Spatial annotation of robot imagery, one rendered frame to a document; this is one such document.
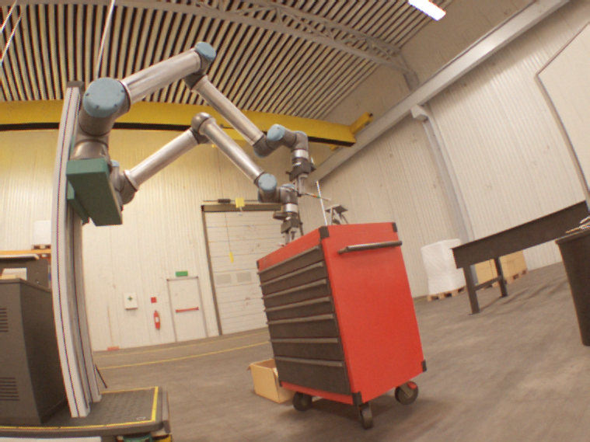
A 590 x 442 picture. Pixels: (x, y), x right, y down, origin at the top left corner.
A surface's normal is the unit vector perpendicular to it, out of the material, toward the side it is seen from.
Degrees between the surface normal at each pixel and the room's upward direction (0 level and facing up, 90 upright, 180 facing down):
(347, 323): 90
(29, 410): 90
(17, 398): 90
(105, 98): 93
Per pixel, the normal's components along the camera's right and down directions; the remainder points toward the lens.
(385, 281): 0.48, -0.31
